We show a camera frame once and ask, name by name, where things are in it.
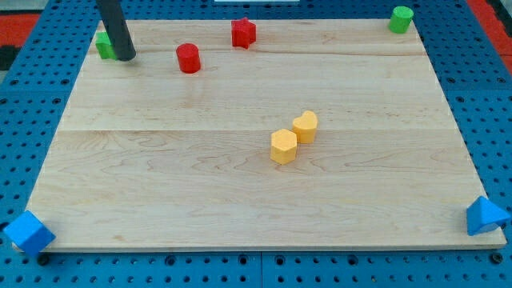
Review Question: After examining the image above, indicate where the red cylinder block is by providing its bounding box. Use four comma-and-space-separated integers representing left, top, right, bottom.
176, 43, 201, 74

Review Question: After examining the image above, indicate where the green block behind rod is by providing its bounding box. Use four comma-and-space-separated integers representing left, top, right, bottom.
95, 31, 117, 60

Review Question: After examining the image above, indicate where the red star block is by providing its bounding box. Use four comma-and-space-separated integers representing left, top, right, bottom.
231, 18, 257, 50

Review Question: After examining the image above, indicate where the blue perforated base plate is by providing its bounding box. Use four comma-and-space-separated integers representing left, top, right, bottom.
1, 1, 511, 287

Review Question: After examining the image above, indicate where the light wooden board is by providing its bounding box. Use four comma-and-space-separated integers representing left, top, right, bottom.
27, 19, 506, 252

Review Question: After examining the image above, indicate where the blue cube block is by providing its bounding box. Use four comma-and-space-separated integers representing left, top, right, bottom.
3, 210, 56, 257

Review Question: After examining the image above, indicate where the yellow heart block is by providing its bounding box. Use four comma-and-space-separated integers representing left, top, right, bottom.
292, 110, 318, 144

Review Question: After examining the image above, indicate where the yellow hexagon block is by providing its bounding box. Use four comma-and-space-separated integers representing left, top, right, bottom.
270, 129, 298, 165

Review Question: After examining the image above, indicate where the green cylinder block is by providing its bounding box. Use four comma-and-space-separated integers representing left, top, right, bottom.
388, 6, 414, 34

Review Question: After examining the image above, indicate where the blue triangle block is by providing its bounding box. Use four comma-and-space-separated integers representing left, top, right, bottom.
466, 196, 511, 236

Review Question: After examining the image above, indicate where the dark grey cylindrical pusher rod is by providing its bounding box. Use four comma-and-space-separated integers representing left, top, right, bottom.
96, 0, 136, 62

